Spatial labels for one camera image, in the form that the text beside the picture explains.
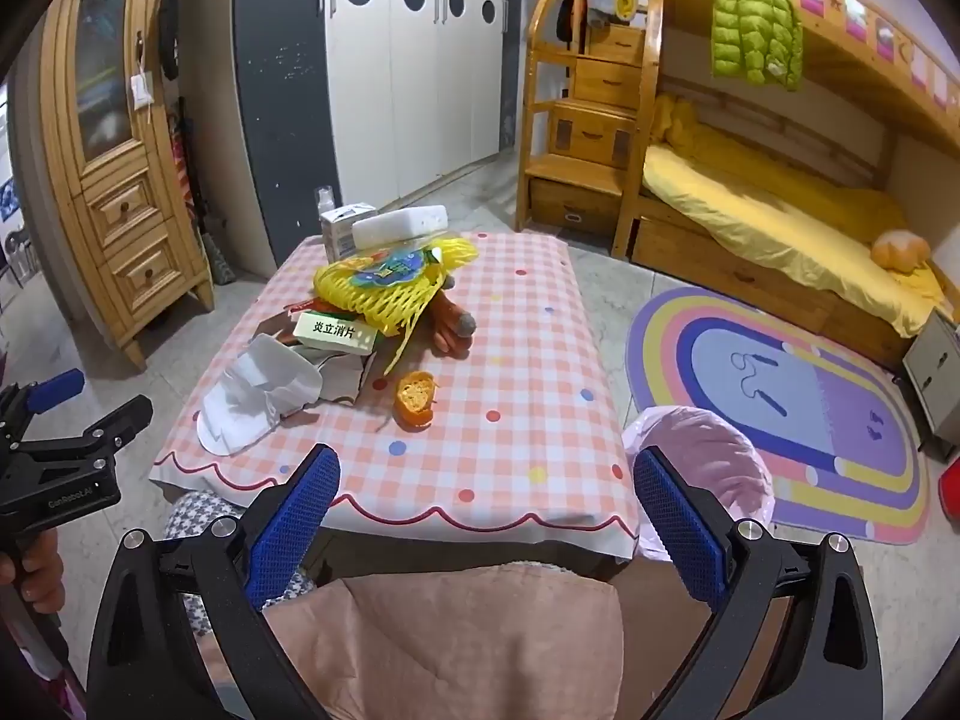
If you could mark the dark leaning stick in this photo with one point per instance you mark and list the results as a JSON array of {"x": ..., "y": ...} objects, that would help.
[{"x": 191, "y": 165}]

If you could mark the yellow foam fruit net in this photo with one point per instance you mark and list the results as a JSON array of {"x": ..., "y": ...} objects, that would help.
[{"x": 405, "y": 292}]

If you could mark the white grey wardrobe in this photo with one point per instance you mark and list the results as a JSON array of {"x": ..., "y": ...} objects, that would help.
[{"x": 405, "y": 90}]

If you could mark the green puffer jacket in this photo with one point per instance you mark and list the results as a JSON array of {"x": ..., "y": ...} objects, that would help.
[{"x": 754, "y": 22}]

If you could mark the wooden bunk bed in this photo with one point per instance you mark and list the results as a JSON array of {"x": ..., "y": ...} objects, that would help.
[{"x": 847, "y": 52}]

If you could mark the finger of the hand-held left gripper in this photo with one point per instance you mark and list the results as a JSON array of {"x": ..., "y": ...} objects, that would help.
[
  {"x": 56, "y": 388},
  {"x": 112, "y": 424}
]

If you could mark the white drink carton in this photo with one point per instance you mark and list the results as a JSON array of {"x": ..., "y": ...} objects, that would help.
[{"x": 337, "y": 234}]

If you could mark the person's left hand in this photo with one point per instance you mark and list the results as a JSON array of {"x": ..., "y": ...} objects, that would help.
[{"x": 41, "y": 574}]

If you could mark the wooden stair drawers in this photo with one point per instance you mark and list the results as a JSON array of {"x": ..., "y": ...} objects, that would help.
[{"x": 585, "y": 135}]

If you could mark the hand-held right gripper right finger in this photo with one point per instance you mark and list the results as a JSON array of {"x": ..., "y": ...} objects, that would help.
[{"x": 679, "y": 525}]

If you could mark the houndstooth cushion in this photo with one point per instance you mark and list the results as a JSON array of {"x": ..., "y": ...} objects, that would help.
[{"x": 196, "y": 525}]

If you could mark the grey nightstand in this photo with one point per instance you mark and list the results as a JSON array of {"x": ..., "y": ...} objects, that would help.
[{"x": 934, "y": 375}]

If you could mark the white foam block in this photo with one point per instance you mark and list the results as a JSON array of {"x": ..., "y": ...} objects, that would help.
[{"x": 397, "y": 225}]

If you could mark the yellow bedsheet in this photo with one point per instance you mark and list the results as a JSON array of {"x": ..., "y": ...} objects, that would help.
[{"x": 757, "y": 195}]

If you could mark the white green medicine box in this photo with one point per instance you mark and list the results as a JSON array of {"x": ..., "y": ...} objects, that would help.
[{"x": 330, "y": 331}]

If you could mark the pink checked tablecloth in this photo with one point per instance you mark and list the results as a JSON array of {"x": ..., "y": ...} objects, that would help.
[{"x": 510, "y": 360}]

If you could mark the brown leather sheath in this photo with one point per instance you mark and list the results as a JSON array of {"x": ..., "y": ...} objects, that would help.
[{"x": 450, "y": 326}]

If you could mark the white hanging tag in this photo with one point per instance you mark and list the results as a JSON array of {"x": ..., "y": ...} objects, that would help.
[{"x": 141, "y": 90}]

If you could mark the rainbow rug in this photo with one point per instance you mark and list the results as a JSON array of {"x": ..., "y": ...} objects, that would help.
[{"x": 750, "y": 375}]

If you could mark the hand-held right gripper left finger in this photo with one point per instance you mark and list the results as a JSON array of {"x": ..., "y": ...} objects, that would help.
[{"x": 296, "y": 525}]

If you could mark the white paper sheet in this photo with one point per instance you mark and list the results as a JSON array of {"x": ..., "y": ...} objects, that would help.
[{"x": 255, "y": 397}]

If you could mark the red green packet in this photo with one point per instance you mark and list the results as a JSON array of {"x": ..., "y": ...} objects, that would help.
[{"x": 304, "y": 307}]

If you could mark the bin with pink bag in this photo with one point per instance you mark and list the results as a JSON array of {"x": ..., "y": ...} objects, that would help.
[{"x": 705, "y": 450}]

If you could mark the wooden cabinet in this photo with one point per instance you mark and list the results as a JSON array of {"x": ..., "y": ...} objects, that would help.
[{"x": 127, "y": 187}]

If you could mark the grey cardboard piece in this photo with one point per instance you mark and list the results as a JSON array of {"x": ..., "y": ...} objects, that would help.
[{"x": 341, "y": 382}]

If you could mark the grey patterned bag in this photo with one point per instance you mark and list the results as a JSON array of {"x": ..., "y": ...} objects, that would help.
[{"x": 220, "y": 261}]

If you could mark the orange peel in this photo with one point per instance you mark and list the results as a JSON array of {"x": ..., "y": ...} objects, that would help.
[{"x": 415, "y": 397}]

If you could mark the orange plush pillow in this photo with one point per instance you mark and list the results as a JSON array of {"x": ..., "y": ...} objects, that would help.
[{"x": 900, "y": 249}]

